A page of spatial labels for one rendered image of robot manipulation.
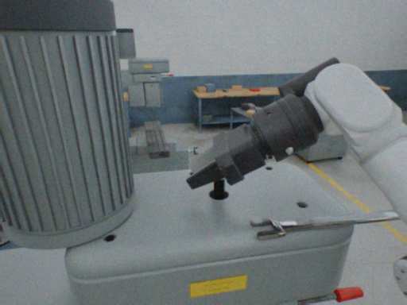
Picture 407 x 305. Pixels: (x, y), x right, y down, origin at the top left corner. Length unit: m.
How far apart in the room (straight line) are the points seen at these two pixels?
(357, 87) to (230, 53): 6.84
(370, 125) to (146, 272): 0.35
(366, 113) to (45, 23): 0.38
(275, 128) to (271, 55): 7.19
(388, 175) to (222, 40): 6.83
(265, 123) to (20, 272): 0.51
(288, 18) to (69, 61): 7.45
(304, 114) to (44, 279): 0.52
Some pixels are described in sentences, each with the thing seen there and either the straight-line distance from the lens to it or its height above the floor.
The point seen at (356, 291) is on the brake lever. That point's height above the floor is 1.71.
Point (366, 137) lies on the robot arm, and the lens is 0.41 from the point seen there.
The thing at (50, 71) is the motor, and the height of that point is 2.13.
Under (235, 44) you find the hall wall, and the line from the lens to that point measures 7.25.
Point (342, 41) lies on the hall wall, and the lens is 8.52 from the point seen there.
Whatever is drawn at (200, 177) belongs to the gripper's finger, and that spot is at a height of 1.96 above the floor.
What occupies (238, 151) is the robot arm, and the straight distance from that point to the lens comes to 0.41.
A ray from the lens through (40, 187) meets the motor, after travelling 0.40.
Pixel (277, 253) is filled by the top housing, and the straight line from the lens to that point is 0.47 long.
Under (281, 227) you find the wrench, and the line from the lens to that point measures 0.45.
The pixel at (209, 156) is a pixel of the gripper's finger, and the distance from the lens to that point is 0.49.
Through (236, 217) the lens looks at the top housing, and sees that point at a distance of 0.47.
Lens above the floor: 2.17
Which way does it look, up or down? 23 degrees down
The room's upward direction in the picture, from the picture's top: straight up
